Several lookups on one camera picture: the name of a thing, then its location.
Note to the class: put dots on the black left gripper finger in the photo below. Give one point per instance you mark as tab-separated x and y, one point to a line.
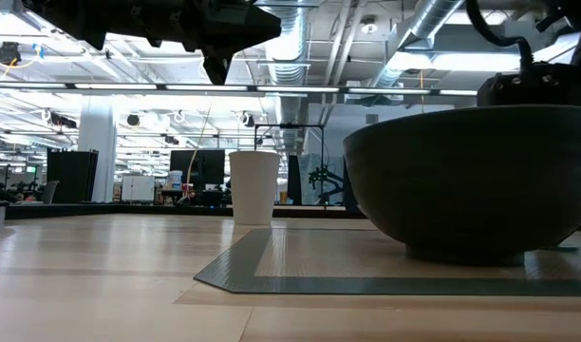
218	69

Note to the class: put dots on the dark bowl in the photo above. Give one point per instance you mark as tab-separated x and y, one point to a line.
471	190

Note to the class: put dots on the black background robot arm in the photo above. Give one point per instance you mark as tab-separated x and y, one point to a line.
324	183

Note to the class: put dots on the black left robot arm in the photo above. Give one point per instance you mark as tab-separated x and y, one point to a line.
115	16

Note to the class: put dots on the long ceiling light bar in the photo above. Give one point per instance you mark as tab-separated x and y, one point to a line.
271	89

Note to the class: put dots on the white plastic container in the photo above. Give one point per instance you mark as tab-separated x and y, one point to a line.
175	180

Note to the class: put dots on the white paper cup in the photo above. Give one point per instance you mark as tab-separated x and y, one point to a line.
254	190

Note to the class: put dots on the white pillar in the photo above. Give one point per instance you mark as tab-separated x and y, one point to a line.
97	147

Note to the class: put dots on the black cabinet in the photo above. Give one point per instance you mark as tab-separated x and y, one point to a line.
72	176

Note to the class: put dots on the grey chair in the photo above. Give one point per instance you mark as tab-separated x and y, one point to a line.
50	192

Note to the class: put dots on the grey woven placemat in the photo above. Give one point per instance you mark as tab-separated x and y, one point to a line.
328	259

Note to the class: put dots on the silver ventilation duct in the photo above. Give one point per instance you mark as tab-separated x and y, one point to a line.
285	62

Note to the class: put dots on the black metal frame rig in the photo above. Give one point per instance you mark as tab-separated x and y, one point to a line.
288	126

